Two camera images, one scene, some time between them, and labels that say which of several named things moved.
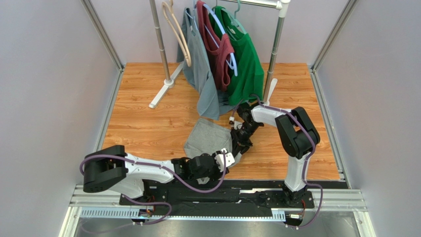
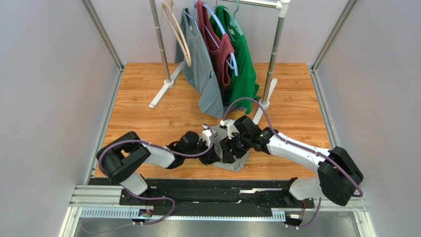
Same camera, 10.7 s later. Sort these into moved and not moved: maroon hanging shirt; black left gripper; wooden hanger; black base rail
Moved: black left gripper
Not moved: black base rail; maroon hanging shirt; wooden hanger
